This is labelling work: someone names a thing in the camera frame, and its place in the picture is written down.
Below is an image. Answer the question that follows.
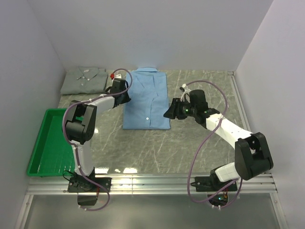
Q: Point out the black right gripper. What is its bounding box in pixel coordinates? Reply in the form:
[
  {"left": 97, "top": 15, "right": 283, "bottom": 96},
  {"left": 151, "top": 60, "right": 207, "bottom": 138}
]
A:
[{"left": 163, "top": 98, "right": 197, "bottom": 120}]

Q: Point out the light blue long sleeve shirt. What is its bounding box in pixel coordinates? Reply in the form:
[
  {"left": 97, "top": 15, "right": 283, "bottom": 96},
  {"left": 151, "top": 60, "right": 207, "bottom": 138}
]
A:
[{"left": 122, "top": 67, "right": 170, "bottom": 130}]

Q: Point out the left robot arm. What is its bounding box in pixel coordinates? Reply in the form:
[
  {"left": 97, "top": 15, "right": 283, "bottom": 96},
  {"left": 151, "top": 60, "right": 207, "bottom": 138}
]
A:
[{"left": 62, "top": 77, "right": 131, "bottom": 192}]

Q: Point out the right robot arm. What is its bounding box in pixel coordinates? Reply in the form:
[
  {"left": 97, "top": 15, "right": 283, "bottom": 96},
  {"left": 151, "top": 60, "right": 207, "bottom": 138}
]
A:
[{"left": 163, "top": 90, "right": 274, "bottom": 191}]

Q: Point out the folded grey shirt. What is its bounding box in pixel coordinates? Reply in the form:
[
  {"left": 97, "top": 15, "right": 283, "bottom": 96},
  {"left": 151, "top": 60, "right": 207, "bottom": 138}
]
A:
[{"left": 61, "top": 67, "right": 108, "bottom": 95}]

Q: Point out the green plastic tray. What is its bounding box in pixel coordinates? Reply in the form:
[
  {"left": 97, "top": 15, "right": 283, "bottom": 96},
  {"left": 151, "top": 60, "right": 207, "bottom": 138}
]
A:
[{"left": 27, "top": 108, "right": 75, "bottom": 177}]

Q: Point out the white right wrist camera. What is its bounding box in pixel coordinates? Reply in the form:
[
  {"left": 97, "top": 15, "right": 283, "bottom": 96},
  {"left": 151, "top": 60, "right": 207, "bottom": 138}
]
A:
[{"left": 180, "top": 84, "right": 191, "bottom": 101}]

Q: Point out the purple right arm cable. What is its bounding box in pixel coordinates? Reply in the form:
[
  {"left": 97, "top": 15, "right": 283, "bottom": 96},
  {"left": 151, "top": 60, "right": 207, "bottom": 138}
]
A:
[{"left": 187, "top": 80, "right": 244, "bottom": 209}]

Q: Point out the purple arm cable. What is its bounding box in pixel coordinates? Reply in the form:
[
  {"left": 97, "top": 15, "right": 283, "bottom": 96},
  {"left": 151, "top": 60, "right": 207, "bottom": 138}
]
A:
[
  {"left": 61, "top": 68, "right": 133, "bottom": 212},
  {"left": 187, "top": 80, "right": 244, "bottom": 209}
]

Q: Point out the aluminium right side rail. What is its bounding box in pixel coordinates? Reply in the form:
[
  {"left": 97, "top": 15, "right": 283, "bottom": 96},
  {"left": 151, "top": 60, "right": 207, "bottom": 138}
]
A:
[{"left": 227, "top": 71, "right": 251, "bottom": 131}]

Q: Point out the aluminium rail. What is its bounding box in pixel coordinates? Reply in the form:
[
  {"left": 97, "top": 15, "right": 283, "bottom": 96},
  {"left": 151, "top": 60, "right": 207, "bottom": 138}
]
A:
[
  {"left": 26, "top": 174, "right": 277, "bottom": 195},
  {"left": 227, "top": 71, "right": 251, "bottom": 131}
]

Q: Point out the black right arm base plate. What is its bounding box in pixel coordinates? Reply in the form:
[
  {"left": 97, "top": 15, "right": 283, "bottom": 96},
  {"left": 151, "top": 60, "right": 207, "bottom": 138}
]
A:
[{"left": 190, "top": 175, "right": 242, "bottom": 210}]

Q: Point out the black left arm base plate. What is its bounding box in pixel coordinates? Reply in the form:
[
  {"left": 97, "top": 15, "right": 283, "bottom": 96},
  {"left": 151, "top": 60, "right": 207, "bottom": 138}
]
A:
[{"left": 62, "top": 170, "right": 112, "bottom": 207}]

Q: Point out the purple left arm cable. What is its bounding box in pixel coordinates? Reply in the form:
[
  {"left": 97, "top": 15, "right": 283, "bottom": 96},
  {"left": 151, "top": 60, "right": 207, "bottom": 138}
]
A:
[{"left": 61, "top": 68, "right": 133, "bottom": 212}]

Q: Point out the aluminium front rail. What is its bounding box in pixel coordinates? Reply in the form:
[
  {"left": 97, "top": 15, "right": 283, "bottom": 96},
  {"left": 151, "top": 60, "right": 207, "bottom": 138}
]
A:
[{"left": 26, "top": 174, "right": 277, "bottom": 195}]

